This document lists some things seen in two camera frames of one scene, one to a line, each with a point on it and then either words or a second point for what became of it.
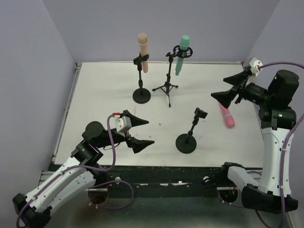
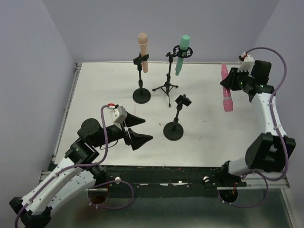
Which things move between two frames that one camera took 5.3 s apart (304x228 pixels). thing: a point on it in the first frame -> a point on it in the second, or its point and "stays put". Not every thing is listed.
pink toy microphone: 228,116 -> 228,104
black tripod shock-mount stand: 185,52 stays put
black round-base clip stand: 141,96 stays put
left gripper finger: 137,145 -> 137,140
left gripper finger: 134,120 stays put
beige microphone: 143,40 stays put
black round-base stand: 186,143 -> 174,130
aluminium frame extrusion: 54,166 stays put
